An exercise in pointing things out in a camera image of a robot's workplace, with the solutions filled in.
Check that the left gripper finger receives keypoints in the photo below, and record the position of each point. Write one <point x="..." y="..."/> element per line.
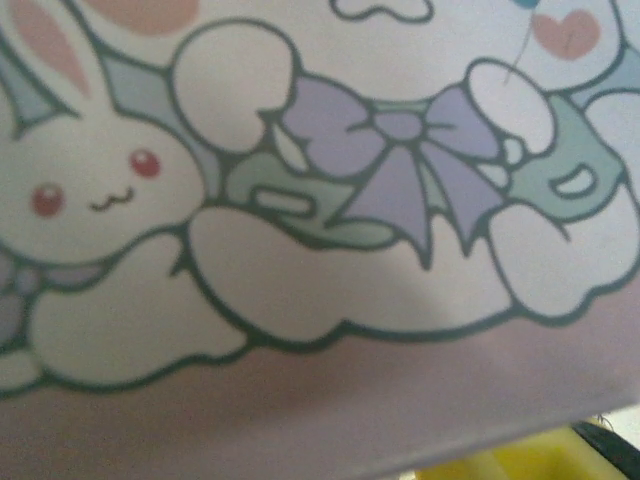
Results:
<point x="525" y="465"/>

